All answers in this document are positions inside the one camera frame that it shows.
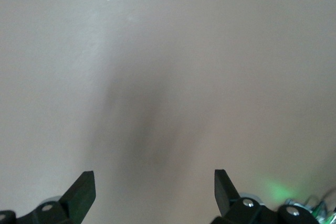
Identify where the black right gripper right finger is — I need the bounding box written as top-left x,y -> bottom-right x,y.
211,169 -> 278,224

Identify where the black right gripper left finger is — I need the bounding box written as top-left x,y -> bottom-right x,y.
17,170 -> 97,224

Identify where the small green-lit electronics box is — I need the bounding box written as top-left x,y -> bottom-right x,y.
285,187 -> 336,224

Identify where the brown table mat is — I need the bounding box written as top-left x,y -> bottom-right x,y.
0,0 -> 336,224

